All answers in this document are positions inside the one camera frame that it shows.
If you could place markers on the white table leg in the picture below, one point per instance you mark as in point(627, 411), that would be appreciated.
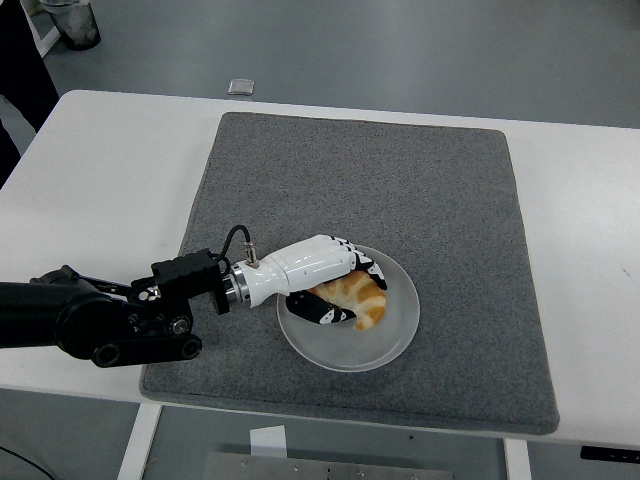
point(517, 462)
point(137, 445)

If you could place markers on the round grey plate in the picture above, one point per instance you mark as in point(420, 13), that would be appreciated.
point(380, 345)

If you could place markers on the black table control panel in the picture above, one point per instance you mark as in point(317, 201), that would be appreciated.
point(610, 452)

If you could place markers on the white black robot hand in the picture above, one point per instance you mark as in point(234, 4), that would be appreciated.
point(300, 265)

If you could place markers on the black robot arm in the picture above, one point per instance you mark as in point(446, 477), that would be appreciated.
point(30, 315)

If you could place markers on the grey felt mat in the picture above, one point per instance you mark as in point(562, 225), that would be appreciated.
point(400, 190)

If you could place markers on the white paper piece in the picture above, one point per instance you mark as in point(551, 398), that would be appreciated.
point(268, 440)

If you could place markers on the black waste bin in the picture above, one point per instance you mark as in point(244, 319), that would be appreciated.
point(75, 25)

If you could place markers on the grey metal plate with screws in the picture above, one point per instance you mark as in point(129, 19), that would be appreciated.
point(325, 467)

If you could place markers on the person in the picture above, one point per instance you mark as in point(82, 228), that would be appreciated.
point(25, 65)

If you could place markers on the small square metal floor plate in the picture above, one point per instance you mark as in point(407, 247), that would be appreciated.
point(241, 86)

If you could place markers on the golden croissant bread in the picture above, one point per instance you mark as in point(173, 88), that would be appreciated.
point(367, 305)

